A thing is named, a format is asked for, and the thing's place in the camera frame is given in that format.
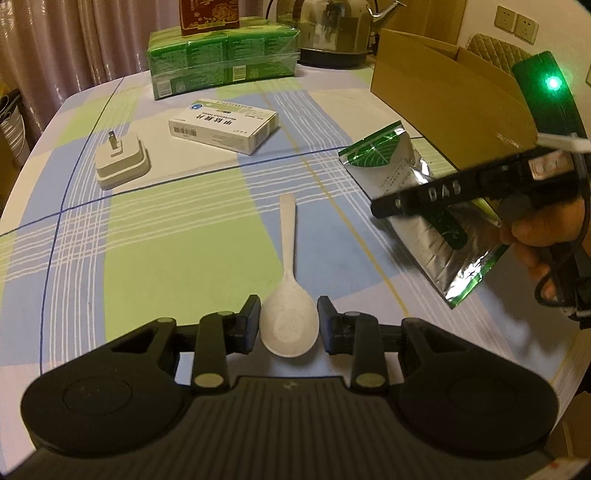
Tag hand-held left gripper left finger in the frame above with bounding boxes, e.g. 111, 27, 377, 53
110, 294, 262, 394

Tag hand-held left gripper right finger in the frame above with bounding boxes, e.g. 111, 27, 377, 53
316, 295, 468, 394

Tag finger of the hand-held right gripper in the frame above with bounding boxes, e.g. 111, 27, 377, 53
371, 186, 417, 219

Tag white plastic spoon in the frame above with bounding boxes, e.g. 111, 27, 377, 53
259, 194, 320, 359

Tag silver green tea pouch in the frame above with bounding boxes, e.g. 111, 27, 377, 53
338, 120, 512, 308

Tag large brown cardboard box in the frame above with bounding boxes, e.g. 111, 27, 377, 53
370, 28, 542, 172

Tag person's right hand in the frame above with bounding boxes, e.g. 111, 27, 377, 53
500, 213, 581, 299

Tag quilted chair back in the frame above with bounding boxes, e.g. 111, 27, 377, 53
463, 32, 533, 64

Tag checked tablecloth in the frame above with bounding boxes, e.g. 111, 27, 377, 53
0, 61, 588, 409

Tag stainless steel kettle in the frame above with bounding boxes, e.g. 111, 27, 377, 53
265, 0, 408, 70

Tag white medicine box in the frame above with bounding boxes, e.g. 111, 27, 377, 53
168, 99, 280, 156

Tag white power adapter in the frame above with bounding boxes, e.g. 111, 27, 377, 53
94, 131, 152, 190

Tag green tissue multipack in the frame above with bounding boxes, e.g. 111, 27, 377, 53
147, 16, 301, 102

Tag red gift box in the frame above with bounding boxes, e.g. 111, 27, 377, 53
178, 0, 241, 37

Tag black and white bag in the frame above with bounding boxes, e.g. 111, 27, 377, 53
0, 87, 29, 158

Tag beige curtain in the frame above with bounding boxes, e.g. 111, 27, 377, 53
0, 0, 186, 95

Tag wall sockets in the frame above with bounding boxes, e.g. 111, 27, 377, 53
493, 5, 541, 45

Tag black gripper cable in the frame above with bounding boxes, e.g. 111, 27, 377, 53
534, 222, 591, 325

